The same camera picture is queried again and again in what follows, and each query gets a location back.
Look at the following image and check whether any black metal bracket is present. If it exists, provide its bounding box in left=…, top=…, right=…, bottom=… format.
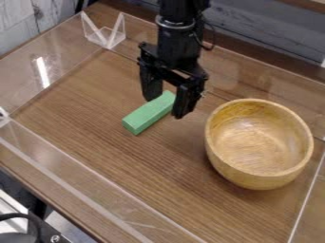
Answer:
left=26, top=213, right=72, bottom=243

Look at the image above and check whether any black cable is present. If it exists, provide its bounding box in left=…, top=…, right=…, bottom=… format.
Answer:
left=0, top=213, right=44, bottom=243

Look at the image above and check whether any green rectangular block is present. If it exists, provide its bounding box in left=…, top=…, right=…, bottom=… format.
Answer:
left=121, top=91, right=175, bottom=136

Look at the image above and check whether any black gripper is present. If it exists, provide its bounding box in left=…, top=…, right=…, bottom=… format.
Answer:
left=137, top=18, right=203, bottom=119

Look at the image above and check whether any brown wooden bowl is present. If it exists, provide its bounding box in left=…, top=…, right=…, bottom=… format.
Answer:
left=204, top=99, right=313, bottom=191

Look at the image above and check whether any clear acrylic tray wall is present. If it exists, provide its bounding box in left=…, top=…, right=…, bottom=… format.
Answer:
left=0, top=7, right=325, bottom=243

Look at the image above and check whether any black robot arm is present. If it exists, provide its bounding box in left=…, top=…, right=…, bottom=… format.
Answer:
left=137, top=0, right=210, bottom=119

